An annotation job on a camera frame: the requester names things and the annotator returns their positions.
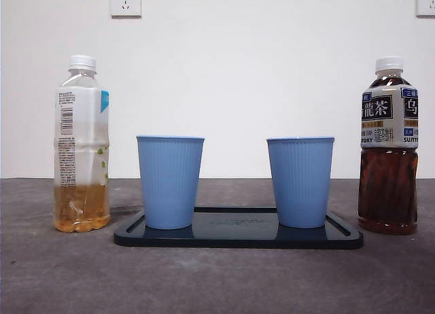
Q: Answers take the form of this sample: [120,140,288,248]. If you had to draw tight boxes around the clear bottle with yellow tea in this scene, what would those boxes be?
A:
[53,54,111,233]

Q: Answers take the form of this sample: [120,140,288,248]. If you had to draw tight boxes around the dark oolong tea bottle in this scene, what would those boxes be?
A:
[358,55,419,235]

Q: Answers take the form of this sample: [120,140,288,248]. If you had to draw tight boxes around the blue ribbed cup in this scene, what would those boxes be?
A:
[266,135,336,229]
[135,134,206,230]

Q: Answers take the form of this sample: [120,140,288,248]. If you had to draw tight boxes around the dark blue tray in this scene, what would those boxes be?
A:
[113,206,364,249]

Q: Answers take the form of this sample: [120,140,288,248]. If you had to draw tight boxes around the white wall socket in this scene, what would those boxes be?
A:
[109,0,143,18]
[416,0,435,18]

